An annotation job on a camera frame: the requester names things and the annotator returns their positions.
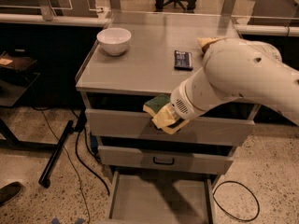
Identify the yellow green sponge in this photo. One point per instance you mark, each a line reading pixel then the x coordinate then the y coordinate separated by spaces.
pixel 154 105

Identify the black table leg bar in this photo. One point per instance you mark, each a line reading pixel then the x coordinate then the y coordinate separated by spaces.
pixel 44 179

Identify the bottom grey open drawer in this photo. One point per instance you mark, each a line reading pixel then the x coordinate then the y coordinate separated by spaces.
pixel 160 197

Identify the brown yellow chip bag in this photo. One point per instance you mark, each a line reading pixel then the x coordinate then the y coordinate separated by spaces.
pixel 205 42

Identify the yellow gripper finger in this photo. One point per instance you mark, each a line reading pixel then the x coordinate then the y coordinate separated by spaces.
pixel 166 116
pixel 175 127

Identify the dark side table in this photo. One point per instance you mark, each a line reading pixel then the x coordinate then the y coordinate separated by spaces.
pixel 16 76

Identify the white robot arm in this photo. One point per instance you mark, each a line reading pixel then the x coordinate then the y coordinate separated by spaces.
pixel 234 68

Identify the middle grey drawer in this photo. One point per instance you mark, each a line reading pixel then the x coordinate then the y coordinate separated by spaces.
pixel 165 155

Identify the white ceramic bowl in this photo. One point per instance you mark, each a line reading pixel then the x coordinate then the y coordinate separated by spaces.
pixel 114 41

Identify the dark shoe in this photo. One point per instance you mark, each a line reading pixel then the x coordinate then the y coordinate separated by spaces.
pixel 9 192

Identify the dark blue snack bar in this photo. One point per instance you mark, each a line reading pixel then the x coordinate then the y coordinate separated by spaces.
pixel 183 60

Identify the grey metal drawer cabinet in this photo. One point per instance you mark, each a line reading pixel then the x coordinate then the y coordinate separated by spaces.
pixel 147 68

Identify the top grey drawer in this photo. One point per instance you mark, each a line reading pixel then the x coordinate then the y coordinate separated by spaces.
pixel 115 115

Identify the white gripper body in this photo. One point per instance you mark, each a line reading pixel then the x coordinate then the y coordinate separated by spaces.
pixel 181 104

